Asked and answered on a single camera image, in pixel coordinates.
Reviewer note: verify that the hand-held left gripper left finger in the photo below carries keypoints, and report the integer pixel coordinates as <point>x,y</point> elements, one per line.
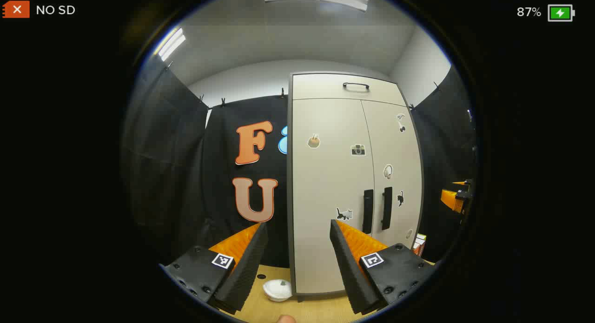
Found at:
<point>246,272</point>

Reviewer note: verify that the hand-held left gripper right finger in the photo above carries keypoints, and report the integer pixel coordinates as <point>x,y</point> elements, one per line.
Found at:
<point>353,276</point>

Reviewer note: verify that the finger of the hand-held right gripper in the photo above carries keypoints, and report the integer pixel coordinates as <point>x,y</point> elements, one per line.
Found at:
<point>462,183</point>
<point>453,200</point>

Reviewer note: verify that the cabinet door with headphone sticker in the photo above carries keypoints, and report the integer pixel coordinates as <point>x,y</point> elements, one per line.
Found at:
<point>395,146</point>

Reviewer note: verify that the cabinet door with camera sticker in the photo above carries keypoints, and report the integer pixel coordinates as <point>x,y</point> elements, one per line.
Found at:
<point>325,183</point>

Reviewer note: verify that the grey double-door shoe cabinet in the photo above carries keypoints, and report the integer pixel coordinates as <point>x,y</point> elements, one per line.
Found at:
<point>289,174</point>

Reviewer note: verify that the beige cabinet drawer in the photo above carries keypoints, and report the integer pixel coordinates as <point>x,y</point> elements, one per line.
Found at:
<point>320,87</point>

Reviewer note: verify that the white bowl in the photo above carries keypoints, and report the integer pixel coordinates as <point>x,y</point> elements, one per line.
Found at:
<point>277,290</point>

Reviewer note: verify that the black backdrop cloth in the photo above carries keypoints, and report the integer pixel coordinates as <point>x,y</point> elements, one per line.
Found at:
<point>218,174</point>
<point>162,151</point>
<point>441,141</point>

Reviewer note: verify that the colourful small box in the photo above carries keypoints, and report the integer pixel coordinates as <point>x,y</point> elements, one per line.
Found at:
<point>419,244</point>

